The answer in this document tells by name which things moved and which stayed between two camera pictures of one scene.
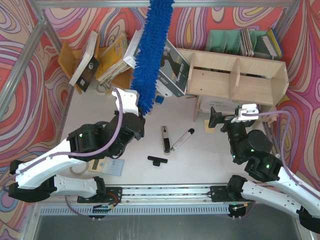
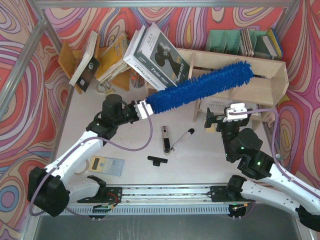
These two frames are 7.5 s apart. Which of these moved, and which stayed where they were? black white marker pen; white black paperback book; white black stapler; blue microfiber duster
Moved: blue microfiber duster
Stayed: black white marker pen; white black stapler; white black paperback book
